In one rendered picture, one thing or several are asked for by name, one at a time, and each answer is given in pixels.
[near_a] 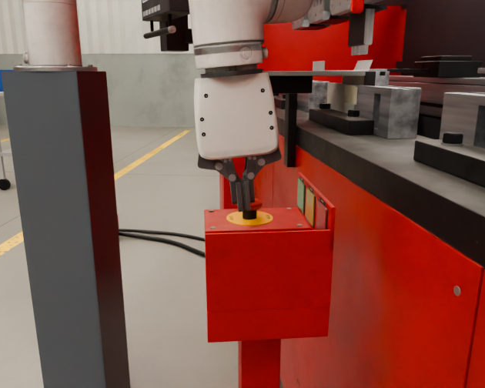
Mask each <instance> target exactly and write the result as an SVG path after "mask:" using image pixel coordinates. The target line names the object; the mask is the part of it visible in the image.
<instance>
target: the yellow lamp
mask: <svg viewBox="0 0 485 388"><path fill-rule="evenodd" d="M314 200H315V196H314V195H313V194H312V193H311V192H310V191H309V189H308V188H306V218H307V219H308V220H309V222H310V223H311V225H312V226H313V218H314Z"/></svg>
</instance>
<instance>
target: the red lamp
mask: <svg viewBox="0 0 485 388"><path fill-rule="evenodd" d="M324 229H326V207H325V206H324V205H323V204H322V203H321V202H320V201H319V200H317V205H316V230H324Z"/></svg>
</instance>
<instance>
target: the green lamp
mask: <svg viewBox="0 0 485 388"><path fill-rule="evenodd" d="M304 191H305V185H304V184H303V183H302V182H301V181H300V179H298V188H297V205H298V207H299V208H300V209H301V211H302V212H304Z"/></svg>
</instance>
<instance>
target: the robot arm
mask: <svg viewBox="0 0 485 388"><path fill-rule="evenodd" d="M312 3H313V0H189V12H190V19H191V26H192V40H193V47H194V55H195V62H196V69H205V72H206V73H205V74H200V75H201V78H200V79H195V86H194V109H195V123H196V140H197V146H198V149H199V156H198V162H197V165H198V167H199V168H200V169H210V170H216V171H217V172H219V173H220V174H221V175H223V176H224V177H225V178H227V179H228V180H229V184H230V192H231V200H232V205H235V204H237V208H238V211H239V212H242V211H244V208H245V210H246V211H251V206H250V203H251V202H255V193H254V184H253V180H254V179H255V177H256V175H257V174H258V173H259V171H260V170H261V169H262V168H263V166H264V165H267V164H270V163H273V162H276V161H279V160H280V159H281V158H282V155H281V152H280V150H279V131H278V124H277V117H276V107H275V102H274V97H273V90H272V86H271V82H270V79H269V74H268V72H263V69H258V68H257V64H259V63H263V59H267V56H268V50H267V47H262V44H263V43H264V34H263V25H264V24H279V23H287V22H294V21H296V20H298V19H300V18H302V17H303V16H304V15H305V14H306V13H307V12H308V11H309V9H310V8H311V5H312ZM22 8H23V15H24V22H25V34H26V41H27V48H28V52H24V53H23V56H22V58H23V61H24V63H25V64H29V66H22V64H16V67H13V68H14V71H98V69H97V67H93V65H88V67H83V66H82V53H81V44H80V36H79V20H78V11H77V1H76V0H22ZM239 157H245V168H244V172H243V173H242V178H241V180H240V177H239V174H238V173H237V172H236V171H235V167H234V164H233V160H232V158H239ZM220 159H222V160H220Z"/></svg>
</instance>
